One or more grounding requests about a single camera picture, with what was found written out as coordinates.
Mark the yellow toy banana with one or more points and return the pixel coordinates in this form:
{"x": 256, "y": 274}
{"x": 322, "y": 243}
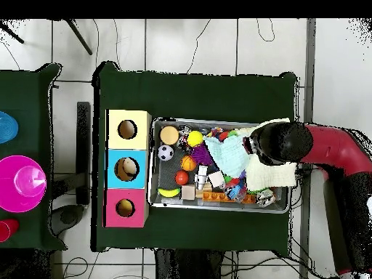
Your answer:
{"x": 169, "y": 192}

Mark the cream knitted cloth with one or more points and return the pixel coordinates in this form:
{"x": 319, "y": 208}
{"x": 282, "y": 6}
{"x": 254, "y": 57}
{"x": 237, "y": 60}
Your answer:
{"x": 270, "y": 175}

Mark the mint green knitted cloth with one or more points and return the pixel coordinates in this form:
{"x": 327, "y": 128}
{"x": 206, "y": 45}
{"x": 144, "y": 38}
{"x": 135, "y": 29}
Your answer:
{"x": 229, "y": 154}

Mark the magenta plastic bowl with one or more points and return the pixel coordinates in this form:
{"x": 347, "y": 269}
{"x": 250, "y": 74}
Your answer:
{"x": 11, "y": 189}

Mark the red plastic cup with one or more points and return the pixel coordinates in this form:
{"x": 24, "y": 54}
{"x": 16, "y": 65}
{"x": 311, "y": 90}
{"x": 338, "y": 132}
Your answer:
{"x": 7, "y": 229}

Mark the smooth orange-red ball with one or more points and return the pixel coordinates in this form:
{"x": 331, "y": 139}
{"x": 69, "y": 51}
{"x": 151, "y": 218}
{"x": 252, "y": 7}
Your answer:
{"x": 182, "y": 178}

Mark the small soccer ball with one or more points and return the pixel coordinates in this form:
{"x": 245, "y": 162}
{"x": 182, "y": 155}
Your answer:
{"x": 165, "y": 152}

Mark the dark green table cloth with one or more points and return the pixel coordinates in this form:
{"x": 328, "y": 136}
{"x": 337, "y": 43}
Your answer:
{"x": 203, "y": 96}
{"x": 26, "y": 87}

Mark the blue round disc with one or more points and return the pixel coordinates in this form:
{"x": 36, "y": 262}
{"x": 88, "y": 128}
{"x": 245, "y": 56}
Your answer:
{"x": 7, "y": 128}

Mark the round container with orange lid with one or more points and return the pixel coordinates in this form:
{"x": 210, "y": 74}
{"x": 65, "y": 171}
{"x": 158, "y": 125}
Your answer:
{"x": 169, "y": 135}

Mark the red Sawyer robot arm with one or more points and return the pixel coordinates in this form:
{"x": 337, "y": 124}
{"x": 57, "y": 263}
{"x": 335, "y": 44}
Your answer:
{"x": 334, "y": 148}

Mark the shallow metal mesh bin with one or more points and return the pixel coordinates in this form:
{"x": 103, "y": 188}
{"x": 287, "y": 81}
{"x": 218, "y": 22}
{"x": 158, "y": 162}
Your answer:
{"x": 168, "y": 174}

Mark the grey round stand base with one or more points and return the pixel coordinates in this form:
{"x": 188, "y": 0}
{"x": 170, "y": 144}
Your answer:
{"x": 68, "y": 216}

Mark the black tripod leg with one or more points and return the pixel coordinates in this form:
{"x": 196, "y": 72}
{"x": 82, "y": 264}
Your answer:
{"x": 11, "y": 35}
{"x": 80, "y": 37}

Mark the smooth yellow ball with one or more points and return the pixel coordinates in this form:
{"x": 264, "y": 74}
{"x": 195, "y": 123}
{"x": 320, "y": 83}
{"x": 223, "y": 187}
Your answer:
{"x": 195, "y": 138}

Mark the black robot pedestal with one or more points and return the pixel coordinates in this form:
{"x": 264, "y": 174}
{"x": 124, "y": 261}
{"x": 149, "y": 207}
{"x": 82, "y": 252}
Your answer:
{"x": 186, "y": 264}

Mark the small orange basketball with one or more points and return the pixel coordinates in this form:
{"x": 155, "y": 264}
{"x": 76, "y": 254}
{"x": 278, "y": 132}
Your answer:
{"x": 188, "y": 163}

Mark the orange-brown plush toy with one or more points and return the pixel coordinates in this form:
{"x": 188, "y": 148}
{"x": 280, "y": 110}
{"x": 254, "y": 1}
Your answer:
{"x": 126, "y": 205}

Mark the orange toy brick plate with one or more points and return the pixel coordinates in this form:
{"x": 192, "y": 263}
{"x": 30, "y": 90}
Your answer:
{"x": 218, "y": 197}

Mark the black panel stand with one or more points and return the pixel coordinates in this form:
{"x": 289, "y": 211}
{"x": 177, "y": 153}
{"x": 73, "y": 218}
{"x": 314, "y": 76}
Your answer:
{"x": 83, "y": 145}

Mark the wooden box with three holes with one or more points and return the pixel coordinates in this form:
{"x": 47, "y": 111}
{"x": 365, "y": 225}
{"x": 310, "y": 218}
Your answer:
{"x": 128, "y": 144}

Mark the plain wooden cube block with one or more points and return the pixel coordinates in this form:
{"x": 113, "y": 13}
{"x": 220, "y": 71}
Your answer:
{"x": 188, "y": 191}

